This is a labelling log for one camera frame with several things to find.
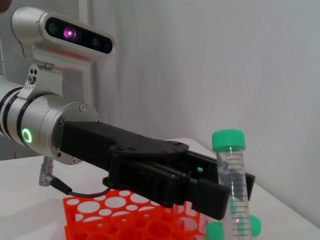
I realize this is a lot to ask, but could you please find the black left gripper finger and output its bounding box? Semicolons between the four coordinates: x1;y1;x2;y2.
183;150;256;198
149;164;231;221

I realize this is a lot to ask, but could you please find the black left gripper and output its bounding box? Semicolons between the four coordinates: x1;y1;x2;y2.
58;120;190;208

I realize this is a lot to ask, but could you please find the green-capped clear test tube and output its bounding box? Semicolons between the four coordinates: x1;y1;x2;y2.
211;128;251;240
205;221;224;240
249;214;263;237

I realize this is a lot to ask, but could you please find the orange test tube rack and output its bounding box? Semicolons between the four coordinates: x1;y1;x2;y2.
62;187;213;240

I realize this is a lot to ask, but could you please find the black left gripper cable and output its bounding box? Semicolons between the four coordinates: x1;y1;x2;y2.
38;156;112;198

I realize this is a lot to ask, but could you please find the silver camera mount bracket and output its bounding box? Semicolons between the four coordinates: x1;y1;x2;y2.
21;42;98;106

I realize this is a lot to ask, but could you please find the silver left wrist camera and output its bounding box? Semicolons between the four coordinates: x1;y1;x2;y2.
11;6;116;61

